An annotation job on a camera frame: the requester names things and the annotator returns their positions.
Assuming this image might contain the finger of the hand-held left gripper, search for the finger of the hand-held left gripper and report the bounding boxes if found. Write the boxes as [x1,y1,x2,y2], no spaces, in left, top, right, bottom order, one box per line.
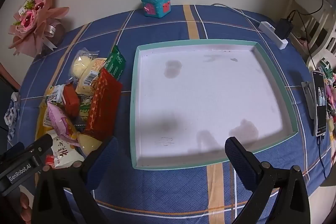
[26,133,53,159]

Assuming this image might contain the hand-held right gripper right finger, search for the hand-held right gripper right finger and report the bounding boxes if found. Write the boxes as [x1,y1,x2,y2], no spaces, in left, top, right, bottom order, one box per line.
[225,136,311,224]

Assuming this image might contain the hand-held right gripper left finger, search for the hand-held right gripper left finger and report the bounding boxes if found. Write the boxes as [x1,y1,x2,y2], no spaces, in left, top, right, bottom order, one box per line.
[31,135,119,224]

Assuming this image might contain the yellow snack packet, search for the yellow snack packet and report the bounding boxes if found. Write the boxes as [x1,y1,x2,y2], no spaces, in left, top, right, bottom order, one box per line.
[35,103,55,141]

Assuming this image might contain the glossy pale yellow packet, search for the glossy pale yellow packet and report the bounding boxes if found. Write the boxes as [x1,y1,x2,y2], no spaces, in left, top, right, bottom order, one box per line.
[79,133,103,157]

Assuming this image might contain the pink snack packet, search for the pink snack packet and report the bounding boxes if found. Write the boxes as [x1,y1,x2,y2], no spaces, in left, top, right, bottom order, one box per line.
[46,102,79,146]

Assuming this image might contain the white packet with black characters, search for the white packet with black characters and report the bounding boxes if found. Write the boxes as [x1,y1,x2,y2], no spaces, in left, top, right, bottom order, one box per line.
[45,132,85,170]

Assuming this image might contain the red patterned snack packet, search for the red patterned snack packet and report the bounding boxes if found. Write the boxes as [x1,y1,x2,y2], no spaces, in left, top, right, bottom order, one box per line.
[84,68,123,138]

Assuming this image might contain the white tray with teal rim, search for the white tray with teal rim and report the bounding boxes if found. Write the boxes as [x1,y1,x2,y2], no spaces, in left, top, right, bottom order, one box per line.
[130,39,299,170]

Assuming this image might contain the pale yellow pastry packet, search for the pale yellow pastry packet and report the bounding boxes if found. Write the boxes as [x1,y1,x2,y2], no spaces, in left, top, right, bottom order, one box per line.
[76,57,108,96]

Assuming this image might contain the clear bun packet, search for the clear bun packet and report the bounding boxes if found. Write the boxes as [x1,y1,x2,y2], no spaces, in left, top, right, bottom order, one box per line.
[69,48,100,83]

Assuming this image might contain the green snack packet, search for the green snack packet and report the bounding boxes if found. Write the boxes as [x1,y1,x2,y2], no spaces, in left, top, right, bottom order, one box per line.
[105,45,126,81]

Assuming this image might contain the person's left hand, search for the person's left hand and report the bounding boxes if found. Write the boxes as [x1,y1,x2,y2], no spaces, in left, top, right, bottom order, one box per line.
[20,191,33,218]

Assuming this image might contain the crumpled blue white packet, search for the crumpled blue white packet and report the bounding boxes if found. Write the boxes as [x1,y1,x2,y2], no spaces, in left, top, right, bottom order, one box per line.
[4,93,21,140]

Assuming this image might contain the blue plaid tablecloth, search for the blue plaid tablecloth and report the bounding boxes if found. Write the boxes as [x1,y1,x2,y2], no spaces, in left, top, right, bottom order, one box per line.
[8,5,336,224]

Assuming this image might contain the grey phone stand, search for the grey phone stand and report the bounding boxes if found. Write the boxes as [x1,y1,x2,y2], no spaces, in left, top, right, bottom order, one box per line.
[301,81,317,119]

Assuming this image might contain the smartphone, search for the smartphone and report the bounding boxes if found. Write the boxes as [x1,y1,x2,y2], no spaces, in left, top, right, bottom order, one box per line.
[312,70,328,137]

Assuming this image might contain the colourful small toys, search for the colourful small toys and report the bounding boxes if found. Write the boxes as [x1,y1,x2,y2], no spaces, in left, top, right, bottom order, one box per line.
[319,56,336,140]

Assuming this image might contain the pink flower bouquet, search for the pink flower bouquet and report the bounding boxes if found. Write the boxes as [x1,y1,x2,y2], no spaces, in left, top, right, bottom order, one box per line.
[7,0,70,58]

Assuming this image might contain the pink patterned pouch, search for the pink patterned pouch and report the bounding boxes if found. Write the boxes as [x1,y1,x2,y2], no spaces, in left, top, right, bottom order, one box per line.
[295,36,311,48]

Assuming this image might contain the white power strip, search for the white power strip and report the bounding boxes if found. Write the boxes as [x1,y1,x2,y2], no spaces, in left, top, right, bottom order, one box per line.
[259,21,288,50]

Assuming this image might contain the black charger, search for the black charger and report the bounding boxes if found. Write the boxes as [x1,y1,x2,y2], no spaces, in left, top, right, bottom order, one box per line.
[275,18,294,39]

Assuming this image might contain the white slatted chair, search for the white slatted chair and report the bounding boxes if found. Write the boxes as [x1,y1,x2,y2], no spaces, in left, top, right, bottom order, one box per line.
[304,7,336,73]

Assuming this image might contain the teal toy box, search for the teal toy box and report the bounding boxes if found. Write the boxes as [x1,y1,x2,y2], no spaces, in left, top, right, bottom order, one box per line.
[140,0,172,18]

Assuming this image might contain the white cable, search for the white cable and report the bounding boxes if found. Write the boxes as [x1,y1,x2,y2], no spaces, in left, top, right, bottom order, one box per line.
[211,3,263,25]

